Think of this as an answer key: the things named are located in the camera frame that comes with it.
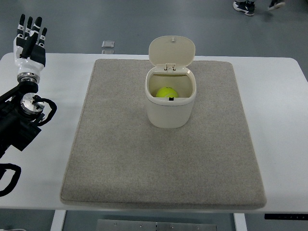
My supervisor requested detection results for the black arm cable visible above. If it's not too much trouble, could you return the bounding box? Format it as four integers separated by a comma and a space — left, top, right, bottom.
0, 163, 22, 198

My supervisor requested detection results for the yellow tennis ball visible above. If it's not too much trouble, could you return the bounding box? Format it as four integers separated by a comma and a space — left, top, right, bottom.
156, 87, 178, 98

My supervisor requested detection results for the white table frame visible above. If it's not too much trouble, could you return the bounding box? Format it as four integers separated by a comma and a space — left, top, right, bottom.
50, 210, 248, 231

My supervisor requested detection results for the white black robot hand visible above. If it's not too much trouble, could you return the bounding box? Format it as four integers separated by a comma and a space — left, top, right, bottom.
13, 14, 47, 84

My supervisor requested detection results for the clear square floor tile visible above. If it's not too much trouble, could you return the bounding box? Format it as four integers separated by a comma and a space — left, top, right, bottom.
102, 40, 115, 48

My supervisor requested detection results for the dark sneaker left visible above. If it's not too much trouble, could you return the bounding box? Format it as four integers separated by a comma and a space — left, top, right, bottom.
233, 0, 255, 16

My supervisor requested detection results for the dark sneaker right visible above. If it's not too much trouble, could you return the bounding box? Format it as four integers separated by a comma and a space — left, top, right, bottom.
268, 0, 285, 11

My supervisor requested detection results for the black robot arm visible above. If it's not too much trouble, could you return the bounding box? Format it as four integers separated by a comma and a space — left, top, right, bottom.
0, 81, 57, 156

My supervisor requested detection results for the beige lidded plastic bin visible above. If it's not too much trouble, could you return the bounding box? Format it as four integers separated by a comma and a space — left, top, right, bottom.
145, 36, 196, 128

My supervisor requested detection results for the dark sneaker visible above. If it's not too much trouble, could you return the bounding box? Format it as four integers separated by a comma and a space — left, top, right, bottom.
233, 0, 255, 16
268, 0, 285, 11

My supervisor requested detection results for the black table control panel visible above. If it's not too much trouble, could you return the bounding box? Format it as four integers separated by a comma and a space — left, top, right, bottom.
264, 214, 308, 220

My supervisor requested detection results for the grey felt mat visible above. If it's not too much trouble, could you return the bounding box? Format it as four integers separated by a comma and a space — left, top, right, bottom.
60, 59, 267, 209

